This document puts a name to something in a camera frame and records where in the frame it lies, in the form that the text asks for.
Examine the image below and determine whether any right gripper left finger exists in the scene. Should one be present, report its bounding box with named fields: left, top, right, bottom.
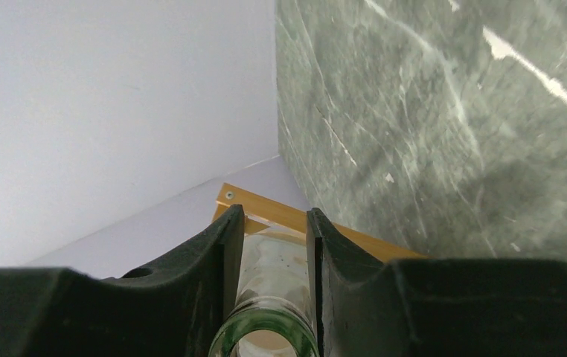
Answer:
left=0, top=205, right=245, bottom=356

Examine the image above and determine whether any wooden wine rack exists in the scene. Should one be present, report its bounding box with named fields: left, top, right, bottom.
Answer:
left=213, top=183, right=424, bottom=262

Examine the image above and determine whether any clear glass bottle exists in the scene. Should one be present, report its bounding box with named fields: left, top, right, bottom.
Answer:
left=208, top=227, right=319, bottom=356

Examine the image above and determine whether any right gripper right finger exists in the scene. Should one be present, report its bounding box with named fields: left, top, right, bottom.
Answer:
left=307, top=208, right=567, bottom=356

